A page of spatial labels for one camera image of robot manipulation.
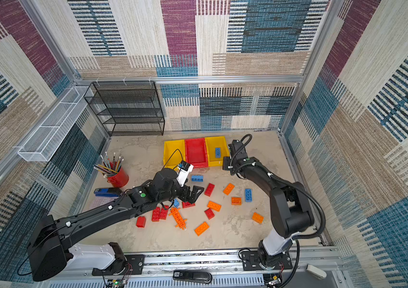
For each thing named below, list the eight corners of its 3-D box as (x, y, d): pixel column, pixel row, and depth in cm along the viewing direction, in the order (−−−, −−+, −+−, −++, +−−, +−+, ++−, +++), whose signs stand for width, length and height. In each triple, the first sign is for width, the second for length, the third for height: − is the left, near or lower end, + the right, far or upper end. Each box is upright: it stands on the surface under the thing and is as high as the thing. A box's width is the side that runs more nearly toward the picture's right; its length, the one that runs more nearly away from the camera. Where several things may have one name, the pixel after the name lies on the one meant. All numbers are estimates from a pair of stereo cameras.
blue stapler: (96, 196, 93) (92, 193, 91) (98, 190, 95) (95, 187, 93) (120, 196, 93) (117, 193, 91) (121, 190, 95) (119, 187, 93)
